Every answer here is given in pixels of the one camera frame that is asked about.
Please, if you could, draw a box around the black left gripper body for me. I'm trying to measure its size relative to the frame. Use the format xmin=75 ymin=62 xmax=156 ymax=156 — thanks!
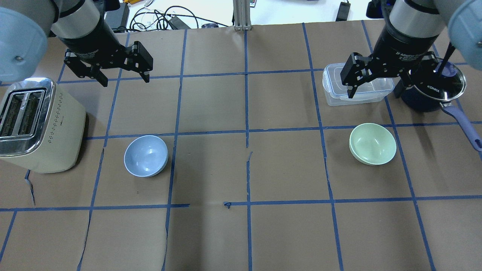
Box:
xmin=58 ymin=17 xmax=125 ymax=69

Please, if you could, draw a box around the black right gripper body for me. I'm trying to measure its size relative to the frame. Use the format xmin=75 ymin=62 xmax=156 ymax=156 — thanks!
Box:
xmin=371 ymin=26 xmax=437 ymax=76

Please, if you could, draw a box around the green bowl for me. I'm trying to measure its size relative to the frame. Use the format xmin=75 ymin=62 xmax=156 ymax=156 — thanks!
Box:
xmin=348 ymin=123 xmax=397 ymax=165

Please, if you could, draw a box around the blue bowl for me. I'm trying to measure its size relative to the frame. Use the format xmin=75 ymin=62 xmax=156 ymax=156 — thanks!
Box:
xmin=123 ymin=135 xmax=169 ymax=177

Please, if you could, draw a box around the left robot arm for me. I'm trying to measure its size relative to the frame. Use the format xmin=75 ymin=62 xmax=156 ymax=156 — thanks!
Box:
xmin=0 ymin=0 xmax=153 ymax=87

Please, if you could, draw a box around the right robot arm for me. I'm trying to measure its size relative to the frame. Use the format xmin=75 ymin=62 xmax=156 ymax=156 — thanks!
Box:
xmin=340 ymin=0 xmax=482 ymax=99

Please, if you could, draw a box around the dark blue saucepan with lid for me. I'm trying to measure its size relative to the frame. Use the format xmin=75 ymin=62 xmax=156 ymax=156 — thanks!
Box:
xmin=401 ymin=57 xmax=482 ymax=152

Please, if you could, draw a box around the clear plastic container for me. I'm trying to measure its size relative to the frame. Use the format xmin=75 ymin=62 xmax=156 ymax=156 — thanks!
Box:
xmin=322 ymin=63 xmax=395 ymax=106

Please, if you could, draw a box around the black power adapter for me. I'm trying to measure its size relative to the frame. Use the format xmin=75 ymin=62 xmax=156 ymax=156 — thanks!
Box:
xmin=335 ymin=0 xmax=351 ymax=21

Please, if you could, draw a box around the cream toaster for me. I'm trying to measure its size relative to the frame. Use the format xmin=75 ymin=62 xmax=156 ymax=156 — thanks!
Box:
xmin=0 ymin=78 xmax=87 ymax=174

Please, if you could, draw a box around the black cables bundle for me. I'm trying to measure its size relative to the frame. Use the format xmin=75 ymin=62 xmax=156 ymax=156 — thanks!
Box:
xmin=130 ymin=4 xmax=230 ymax=32

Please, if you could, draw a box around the aluminium frame post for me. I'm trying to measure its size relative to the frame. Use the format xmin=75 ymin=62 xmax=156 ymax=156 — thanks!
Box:
xmin=233 ymin=0 xmax=252 ymax=31

